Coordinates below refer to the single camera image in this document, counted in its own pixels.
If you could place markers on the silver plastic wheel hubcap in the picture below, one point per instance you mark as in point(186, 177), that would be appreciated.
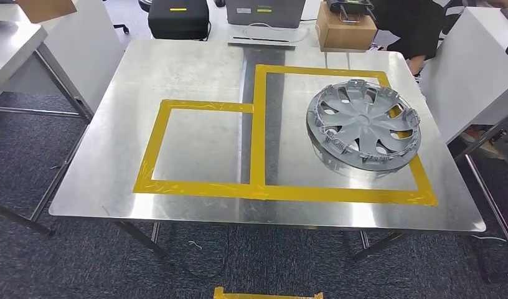
point(361, 124)

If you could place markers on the yellow workbench tape outline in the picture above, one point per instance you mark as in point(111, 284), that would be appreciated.
point(258, 124)

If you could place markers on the steel workbench table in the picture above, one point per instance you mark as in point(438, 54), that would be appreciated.
point(175, 70)

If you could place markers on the white thread scrap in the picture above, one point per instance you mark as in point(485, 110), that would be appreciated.
point(195, 244)

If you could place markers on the grey equipment case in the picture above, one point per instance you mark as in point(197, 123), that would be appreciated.
point(278, 14)

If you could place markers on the yellow floor tape square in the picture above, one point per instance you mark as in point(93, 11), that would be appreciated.
point(266, 295)

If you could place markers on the brown cardboard box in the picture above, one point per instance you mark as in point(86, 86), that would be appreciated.
point(344, 35)
point(47, 8)

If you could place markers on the black equipment case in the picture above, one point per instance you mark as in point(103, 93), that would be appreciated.
point(177, 20)

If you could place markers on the black device with antennas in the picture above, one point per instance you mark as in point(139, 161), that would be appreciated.
point(351, 6)

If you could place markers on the black office chair base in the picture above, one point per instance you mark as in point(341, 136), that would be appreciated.
point(122, 28)

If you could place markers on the white partition panel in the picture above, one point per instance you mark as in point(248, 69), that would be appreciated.
point(89, 49)

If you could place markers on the person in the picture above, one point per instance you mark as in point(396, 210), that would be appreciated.
point(483, 144)
point(406, 29)

